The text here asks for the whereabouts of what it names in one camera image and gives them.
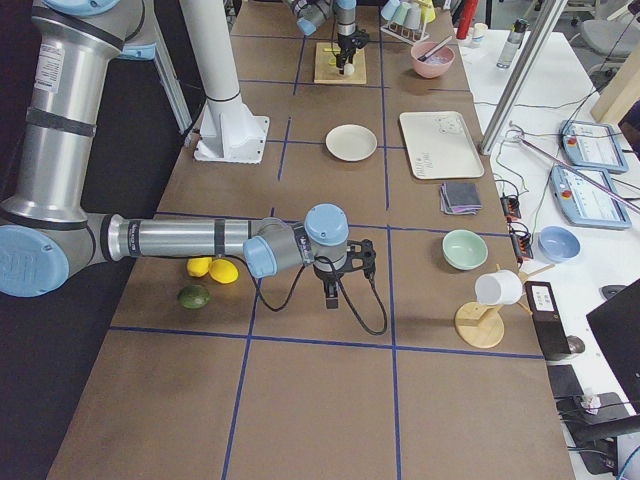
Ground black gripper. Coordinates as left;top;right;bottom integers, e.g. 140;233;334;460
335;29;369;74
313;265;346;309

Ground cream round plate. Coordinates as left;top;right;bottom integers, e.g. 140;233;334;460
325;124;377;162

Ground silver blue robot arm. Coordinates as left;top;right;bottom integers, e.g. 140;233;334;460
283;0;370;76
1;1;349;297

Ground white bear tray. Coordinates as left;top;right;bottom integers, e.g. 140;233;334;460
399;111;484;180

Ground wooden cutting board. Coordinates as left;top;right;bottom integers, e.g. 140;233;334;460
313;42;368;85

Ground cup rack with cups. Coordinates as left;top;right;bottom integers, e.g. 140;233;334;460
380;0;436;44

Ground pink bowl with ice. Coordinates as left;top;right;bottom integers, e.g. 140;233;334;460
410;41;456;79

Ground metal black-tipped stirrer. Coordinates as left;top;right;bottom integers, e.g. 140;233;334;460
417;35;453;62

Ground yellow lemon lower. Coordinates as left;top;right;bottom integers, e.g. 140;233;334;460
208;258;239;284

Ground yellow lemon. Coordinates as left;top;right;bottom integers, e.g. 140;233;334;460
186;257;212;278
208;258;239;284

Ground red bottle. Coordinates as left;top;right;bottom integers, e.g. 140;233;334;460
456;0;479;40

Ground yellow lemon upper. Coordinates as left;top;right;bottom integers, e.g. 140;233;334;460
186;257;212;278

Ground dark green lime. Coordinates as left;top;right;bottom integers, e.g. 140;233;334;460
177;284;211;310

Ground white paper cup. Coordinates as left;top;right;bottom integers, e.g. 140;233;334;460
470;22;488;48

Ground mint green bowl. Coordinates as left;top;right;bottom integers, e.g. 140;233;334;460
442;229;489;271

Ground wooden mug stand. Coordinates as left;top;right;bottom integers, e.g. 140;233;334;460
454;264;554;349

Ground grey purple folded cloths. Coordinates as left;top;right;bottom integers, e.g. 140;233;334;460
440;182;482;215

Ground clear water bottle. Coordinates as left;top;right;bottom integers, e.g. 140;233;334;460
496;18;529;69

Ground white mug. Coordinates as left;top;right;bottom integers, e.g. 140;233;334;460
474;270;523;305

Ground orange black electronics strip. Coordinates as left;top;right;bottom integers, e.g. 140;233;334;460
500;195;533;265

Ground black box device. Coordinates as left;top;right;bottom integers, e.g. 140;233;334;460
524;280;571;361

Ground blue bowl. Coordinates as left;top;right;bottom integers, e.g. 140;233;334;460
538;226;581;263

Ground far teach pendant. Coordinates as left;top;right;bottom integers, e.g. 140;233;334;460
560;120;629;174

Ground teach pendant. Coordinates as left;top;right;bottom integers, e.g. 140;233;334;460
550;165;632;230
560;120;629;174

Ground near teach pendant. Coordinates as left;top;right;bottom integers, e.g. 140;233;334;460
550;165;632;230

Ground black monitor corner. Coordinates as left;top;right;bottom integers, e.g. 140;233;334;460
587;280;639;401

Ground black camera cable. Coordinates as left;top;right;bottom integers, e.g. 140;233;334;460
254;255;390;336

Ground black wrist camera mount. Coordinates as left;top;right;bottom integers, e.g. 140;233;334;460
344;239;376;282

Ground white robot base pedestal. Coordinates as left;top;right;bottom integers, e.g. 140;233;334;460
180;0;270;164

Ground aluminium frame post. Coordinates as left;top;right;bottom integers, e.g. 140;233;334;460
479;0;568;155

